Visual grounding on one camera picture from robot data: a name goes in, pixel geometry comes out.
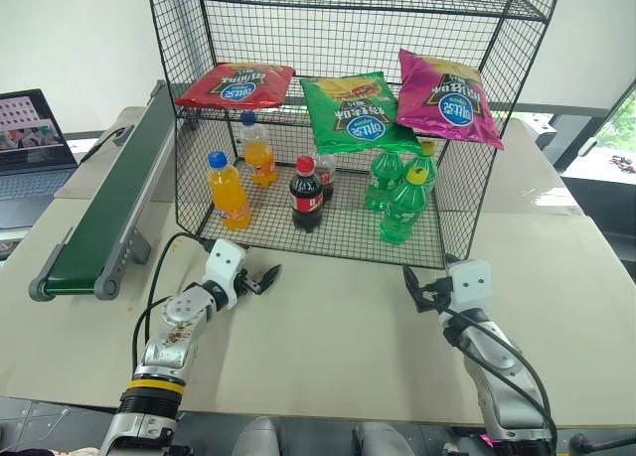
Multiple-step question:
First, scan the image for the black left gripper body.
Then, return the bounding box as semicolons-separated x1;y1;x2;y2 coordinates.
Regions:
234;268;265;298

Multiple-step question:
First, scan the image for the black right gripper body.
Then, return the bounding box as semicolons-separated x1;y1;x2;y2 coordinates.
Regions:
419;275;453;314

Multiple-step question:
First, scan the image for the green soda bottle yellow cap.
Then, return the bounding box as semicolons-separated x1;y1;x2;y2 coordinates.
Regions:
406;140;440;197
364;149;404;213
379;166;428;246

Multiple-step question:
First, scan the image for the cola bottle red cap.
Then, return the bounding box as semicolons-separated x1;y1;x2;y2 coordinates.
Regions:
289;155;325;234
315;151;339;202

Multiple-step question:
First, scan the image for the orange soda bottle blue cap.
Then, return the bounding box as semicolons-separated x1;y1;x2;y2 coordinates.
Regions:
238;110;278;189
206;150;252;231

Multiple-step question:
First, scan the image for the grey rounded shape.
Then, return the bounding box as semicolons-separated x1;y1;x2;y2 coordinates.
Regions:
354;420;402;456

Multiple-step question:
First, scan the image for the green chips bag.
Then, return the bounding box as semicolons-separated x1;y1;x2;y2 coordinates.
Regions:
298;72;423;156

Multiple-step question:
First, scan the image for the magenta chips bag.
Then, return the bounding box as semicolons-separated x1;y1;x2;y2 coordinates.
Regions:
396;48;505;151

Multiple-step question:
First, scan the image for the white device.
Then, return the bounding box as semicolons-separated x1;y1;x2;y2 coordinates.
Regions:
530;116;558;152

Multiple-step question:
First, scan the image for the red chips bag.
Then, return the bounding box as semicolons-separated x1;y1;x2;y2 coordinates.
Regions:
173;62;297;110

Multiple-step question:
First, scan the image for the black floor stand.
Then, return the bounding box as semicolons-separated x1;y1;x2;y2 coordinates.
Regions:
565;432;636;456

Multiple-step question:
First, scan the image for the open laptop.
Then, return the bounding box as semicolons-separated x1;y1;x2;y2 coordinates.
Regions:
0;88;80;231

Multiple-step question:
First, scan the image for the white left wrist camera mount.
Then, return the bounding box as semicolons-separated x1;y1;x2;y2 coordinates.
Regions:
202;237;248;312

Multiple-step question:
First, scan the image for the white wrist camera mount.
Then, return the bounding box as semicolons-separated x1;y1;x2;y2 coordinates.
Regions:
202;237;248;312
448;259;493;312

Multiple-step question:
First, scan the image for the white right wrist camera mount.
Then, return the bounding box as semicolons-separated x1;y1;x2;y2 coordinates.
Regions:
448;259;493;312

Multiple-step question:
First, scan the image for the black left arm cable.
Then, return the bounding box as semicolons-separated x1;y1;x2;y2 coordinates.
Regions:
131;231;215;380

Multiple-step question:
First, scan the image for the green conveyor belt grey frame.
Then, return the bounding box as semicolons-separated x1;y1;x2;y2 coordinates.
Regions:
28;79;177;303

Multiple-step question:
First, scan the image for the black laptop power cable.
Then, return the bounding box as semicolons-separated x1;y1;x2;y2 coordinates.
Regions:
79;126;136;166

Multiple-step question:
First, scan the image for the black wire mesh rack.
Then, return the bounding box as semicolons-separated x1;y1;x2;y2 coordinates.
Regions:
145;0;565;271

